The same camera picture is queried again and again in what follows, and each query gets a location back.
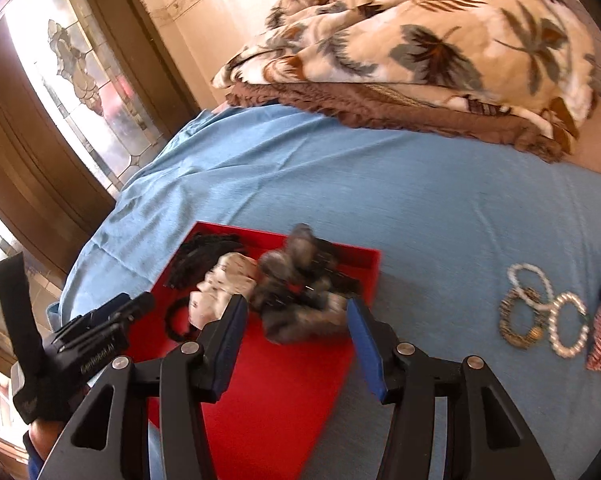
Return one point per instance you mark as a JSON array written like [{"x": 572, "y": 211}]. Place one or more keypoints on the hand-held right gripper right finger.
[{"x": 366, "y": 350}]

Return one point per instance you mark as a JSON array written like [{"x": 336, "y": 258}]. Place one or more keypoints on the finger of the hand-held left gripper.
[
  {"x": 95, "y": 335},
  {"x": 125, "y": 305}
]

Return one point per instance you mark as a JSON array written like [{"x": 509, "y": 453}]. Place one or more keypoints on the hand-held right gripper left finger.
[{"x": 234, "y": 340}]

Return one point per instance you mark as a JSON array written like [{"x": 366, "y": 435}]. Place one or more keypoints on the red tray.
[{"x": 290, "y": 400}]

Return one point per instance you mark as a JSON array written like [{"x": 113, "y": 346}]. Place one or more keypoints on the grey sheer scrunchie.
[{"x": 285, "y": 260}]

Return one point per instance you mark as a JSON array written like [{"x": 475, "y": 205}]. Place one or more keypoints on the person's left forearm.
[{"x": 38, "y": 440}]

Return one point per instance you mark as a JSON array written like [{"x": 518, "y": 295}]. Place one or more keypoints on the white dotted scrunchie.
[{"x": 225, "y": 275}]

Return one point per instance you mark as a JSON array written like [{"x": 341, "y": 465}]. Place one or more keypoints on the black headband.
[{"x": 195, "y": 260}]

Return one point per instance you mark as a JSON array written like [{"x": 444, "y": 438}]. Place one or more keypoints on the black dotted scrunchie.
[{"x": 330, "y": 272}]

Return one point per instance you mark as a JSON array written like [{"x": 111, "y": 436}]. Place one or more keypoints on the blue bed sheet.
[{"x": 380, "y": 200}]

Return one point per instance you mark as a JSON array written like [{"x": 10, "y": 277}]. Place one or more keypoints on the stained glass window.
[{"x": 70, "y": 60}]

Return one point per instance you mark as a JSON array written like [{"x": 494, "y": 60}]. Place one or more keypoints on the leaf print blanket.
[{"x": 430, "y": 35}]

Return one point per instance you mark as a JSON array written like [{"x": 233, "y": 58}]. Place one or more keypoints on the brown wooden window frame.
[{"x": 25, "y": 185}]

